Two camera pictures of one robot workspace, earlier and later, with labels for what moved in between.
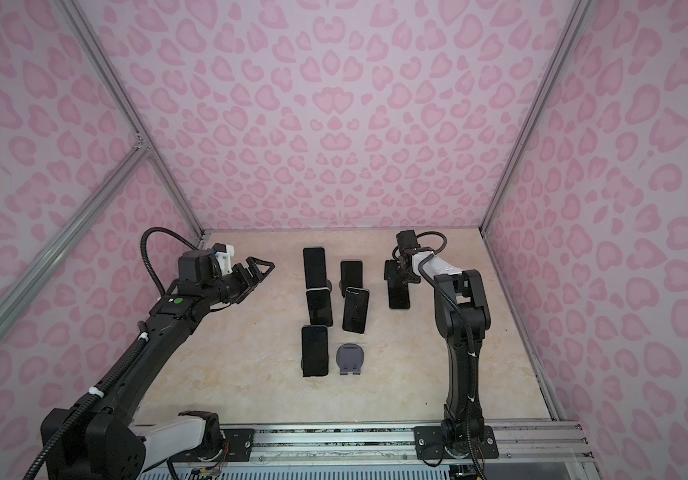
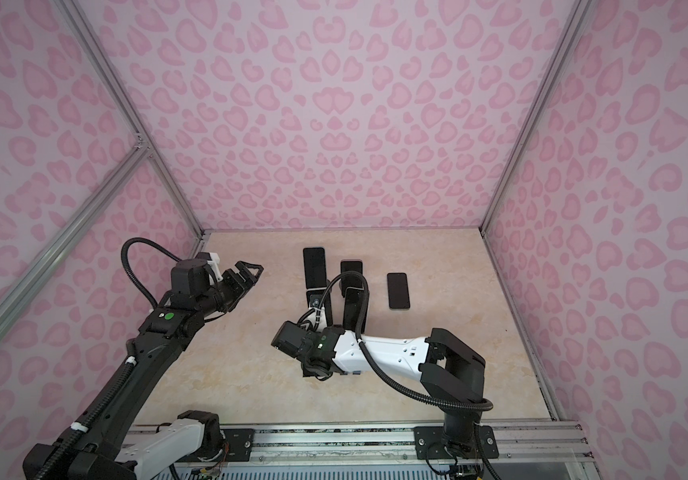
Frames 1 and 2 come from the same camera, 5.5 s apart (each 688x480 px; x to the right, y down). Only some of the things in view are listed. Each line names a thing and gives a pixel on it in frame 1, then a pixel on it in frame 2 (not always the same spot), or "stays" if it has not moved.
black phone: (356, 303) stays
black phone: (315, 267) stays
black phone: (320, 307) stays
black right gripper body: (407, 276) → (307, 362)
